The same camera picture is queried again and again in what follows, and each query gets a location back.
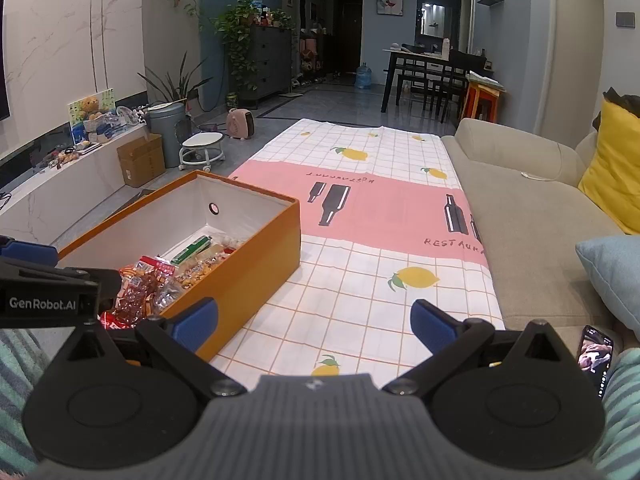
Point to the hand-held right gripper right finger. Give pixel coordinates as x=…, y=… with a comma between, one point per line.
x=431, y=321

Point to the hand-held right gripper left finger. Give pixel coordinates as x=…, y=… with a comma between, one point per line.
x=196, y=324

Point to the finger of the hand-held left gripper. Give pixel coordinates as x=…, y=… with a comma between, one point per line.
x=30, y=252
x=75, y=276

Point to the orange peanut snack packet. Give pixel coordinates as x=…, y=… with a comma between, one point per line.
x=206, y=268

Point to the red packet with clear window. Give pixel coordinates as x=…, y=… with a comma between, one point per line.
x=139, y=297

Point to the white and green snack packet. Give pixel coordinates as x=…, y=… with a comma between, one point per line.
x=192, y=250

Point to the orange cardboard box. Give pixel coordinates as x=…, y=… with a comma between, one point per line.
x=250, y=270

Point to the pink and white printed tablecloth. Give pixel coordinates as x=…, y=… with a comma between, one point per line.
x=375, y=270

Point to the white marble television console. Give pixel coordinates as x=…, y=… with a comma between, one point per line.
x=65, y=185

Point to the person's left leg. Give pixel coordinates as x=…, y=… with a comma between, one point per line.
x=17, y=390

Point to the person's leg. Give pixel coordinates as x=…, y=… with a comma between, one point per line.
x=17, y=390
x=620, y=410

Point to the row of small figurines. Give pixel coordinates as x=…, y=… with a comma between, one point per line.
x=70, y=152

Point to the beige sofa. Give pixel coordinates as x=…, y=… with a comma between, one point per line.
x=525, y=240

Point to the brown cardboard box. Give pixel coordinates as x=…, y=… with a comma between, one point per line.
x=141, y=160

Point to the teddy bear picture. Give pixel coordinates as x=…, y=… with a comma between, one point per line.
x=90, y=112

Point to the grey trash bin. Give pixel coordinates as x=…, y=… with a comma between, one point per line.
x=166, y=135

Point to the smartphone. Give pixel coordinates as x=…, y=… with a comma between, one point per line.
x=595, y=360

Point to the white round stool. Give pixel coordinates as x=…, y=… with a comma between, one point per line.
x=201, y=142

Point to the light blue cushion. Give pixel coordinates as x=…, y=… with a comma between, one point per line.
x=615, y=275

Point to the black television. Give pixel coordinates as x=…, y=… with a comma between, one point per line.
x=4, y=55

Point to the pink space heater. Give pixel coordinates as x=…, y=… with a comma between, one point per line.
x=240, y=123

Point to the person's right leg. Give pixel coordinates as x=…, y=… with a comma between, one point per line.
x=620, y=410

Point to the long-leaf potted plant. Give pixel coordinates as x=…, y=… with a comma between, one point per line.
x=175, y=85

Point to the green can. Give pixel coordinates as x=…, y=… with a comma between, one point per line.
x=232, y=100

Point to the orange stool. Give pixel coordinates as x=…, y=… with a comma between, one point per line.
x=482, y=95

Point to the yellow cushion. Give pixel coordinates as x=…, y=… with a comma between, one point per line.
x=615, y=170

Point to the dark dining chair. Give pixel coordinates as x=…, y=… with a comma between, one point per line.
x=450, y=82

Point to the blue water jug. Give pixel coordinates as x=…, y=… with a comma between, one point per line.
x=363, y=76

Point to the dark dining table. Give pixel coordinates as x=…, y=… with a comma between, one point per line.
x=425, y=57

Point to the white bottle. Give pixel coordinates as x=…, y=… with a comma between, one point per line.
x=446, y=48

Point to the dark drawer cabinet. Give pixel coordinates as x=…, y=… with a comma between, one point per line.
x=270, y=60

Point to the trailing ivy plant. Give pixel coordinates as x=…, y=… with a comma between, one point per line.
x=235, y=35

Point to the dark cloth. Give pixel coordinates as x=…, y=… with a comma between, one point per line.
x=617, y=97

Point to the pink storage rack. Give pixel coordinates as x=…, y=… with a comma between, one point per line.
x=309, y=52

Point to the grey wall panel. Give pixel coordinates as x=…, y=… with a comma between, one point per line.
x=624, y=19

